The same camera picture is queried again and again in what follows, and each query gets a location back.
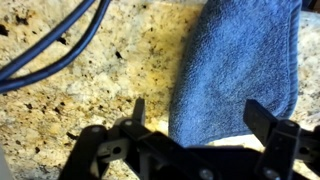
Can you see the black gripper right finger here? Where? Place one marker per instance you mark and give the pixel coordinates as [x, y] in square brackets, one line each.
[280, 146]

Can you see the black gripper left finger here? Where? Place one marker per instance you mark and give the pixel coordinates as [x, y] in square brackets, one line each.
[100, 156]

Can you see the blue terry cloth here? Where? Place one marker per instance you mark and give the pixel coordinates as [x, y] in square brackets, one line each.
[233, 73]

